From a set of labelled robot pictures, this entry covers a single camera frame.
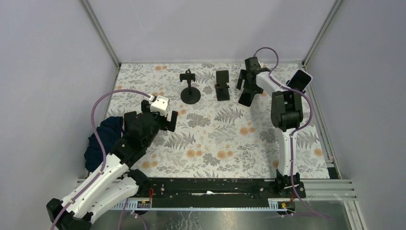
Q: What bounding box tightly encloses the small black phone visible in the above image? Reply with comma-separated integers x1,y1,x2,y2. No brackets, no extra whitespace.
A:
215,70,229,88

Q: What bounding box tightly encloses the black folding phone stand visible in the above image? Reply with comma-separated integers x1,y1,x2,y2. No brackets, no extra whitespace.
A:
215,83,230,102

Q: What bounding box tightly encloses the lilac-cased phone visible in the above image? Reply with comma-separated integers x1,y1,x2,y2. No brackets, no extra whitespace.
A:
286,69,313,92

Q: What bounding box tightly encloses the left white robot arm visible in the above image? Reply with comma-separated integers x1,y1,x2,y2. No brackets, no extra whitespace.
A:
46,96,178,230

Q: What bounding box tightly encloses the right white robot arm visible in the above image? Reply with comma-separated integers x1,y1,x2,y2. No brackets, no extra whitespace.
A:
237,57,304,197

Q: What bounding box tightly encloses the floral table mat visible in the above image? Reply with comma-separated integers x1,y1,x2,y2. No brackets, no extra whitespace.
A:
103,62,330,179

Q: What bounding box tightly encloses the dark blue cloth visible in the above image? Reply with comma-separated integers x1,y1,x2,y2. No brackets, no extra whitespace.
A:
84,115,126,173

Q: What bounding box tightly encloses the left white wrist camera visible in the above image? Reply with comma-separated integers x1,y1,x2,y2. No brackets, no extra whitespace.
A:
148,95,170,117

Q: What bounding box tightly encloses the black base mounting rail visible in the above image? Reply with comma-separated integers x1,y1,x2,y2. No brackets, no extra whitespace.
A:
131,177,306,209

